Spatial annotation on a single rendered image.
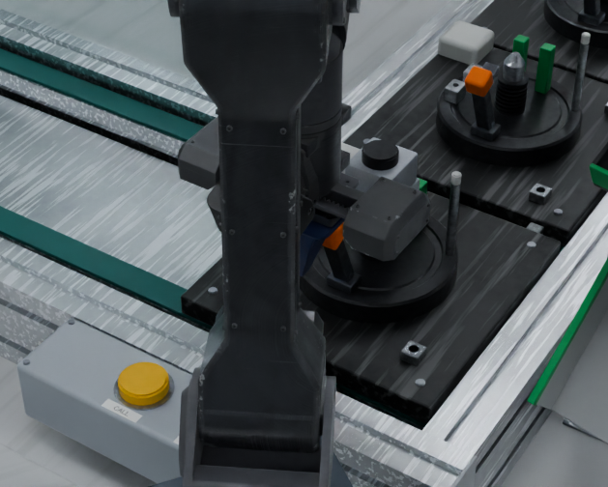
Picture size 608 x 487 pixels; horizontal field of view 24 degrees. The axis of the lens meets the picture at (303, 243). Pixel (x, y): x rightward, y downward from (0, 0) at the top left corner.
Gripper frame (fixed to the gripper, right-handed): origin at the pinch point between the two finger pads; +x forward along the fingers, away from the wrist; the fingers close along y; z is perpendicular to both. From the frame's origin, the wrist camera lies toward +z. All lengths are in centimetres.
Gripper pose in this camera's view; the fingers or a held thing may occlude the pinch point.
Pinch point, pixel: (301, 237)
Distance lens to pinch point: 105.9
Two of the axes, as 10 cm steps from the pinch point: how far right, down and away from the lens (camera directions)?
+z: -5.4, 5.4, -6.5
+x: 0.0, 7.7, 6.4
